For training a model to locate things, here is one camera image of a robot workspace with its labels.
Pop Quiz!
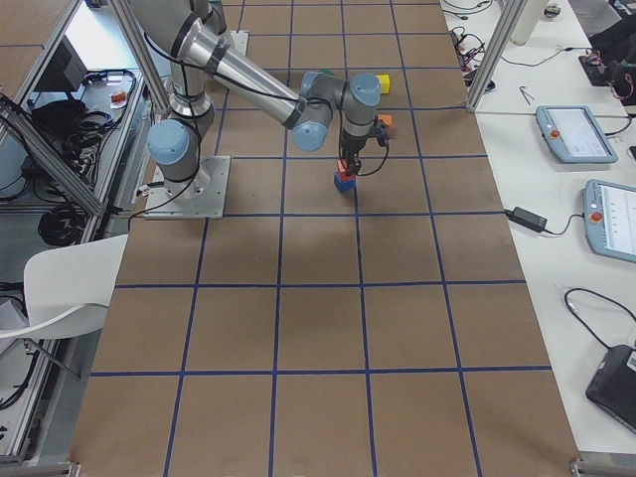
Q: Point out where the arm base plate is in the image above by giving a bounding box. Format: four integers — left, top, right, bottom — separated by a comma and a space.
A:
143, 155, 232, 220
217, 30, 248, 70

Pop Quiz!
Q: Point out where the orange wooden block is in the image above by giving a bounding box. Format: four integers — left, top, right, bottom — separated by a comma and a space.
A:
376, 114, 393, 137

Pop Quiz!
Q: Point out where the teach pendant tablet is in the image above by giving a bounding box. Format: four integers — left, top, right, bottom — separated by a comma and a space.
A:
582, 180, 635, 262
536, 105, 618, 164

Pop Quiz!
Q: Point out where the blue wooden block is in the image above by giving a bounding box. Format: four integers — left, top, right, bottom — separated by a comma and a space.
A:
334, 172, 356, 193

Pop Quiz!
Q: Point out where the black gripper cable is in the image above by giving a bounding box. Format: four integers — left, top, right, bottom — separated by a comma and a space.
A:
355, 138, 391, 177

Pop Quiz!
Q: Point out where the lower teach pendant tablet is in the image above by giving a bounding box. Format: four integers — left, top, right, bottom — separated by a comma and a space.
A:
582, 180, 635, 262

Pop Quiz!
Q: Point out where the red wooden block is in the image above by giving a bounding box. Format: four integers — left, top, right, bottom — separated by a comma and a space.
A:
337, 160, 352, 181

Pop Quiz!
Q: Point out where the yellow wooden block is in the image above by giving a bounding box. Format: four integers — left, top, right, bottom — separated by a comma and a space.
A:
376, 74, 392, 94

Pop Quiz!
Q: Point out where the black laptop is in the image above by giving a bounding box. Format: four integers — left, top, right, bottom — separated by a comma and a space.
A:
585, 345, 635, 432

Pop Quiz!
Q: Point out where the aluminium frame post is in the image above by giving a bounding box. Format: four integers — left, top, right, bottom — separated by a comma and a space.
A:
466, 0, 527, 112

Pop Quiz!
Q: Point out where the black power adapter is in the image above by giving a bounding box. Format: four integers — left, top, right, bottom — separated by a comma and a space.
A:
505, 207, 548, 233

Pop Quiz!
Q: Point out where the white cylinder roll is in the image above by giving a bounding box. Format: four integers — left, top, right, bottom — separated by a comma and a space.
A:
510, 0, 547, 46

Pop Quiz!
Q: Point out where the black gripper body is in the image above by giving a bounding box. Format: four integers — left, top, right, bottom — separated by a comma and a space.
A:
339, 122, 390, 159

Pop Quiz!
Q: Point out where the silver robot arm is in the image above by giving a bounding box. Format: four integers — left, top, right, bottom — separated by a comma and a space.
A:
131, 1, 390, 191

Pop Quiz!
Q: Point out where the brown paper table mat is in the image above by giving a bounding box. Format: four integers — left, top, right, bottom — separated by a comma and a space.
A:
70, 1, 577, 476

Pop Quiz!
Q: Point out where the white plastic chair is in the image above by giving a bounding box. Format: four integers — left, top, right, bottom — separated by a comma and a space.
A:
1, 235, 128, 339

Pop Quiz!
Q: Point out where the upper teach pendant tablet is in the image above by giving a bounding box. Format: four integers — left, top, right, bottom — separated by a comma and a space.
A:
536, 105, 618, 164

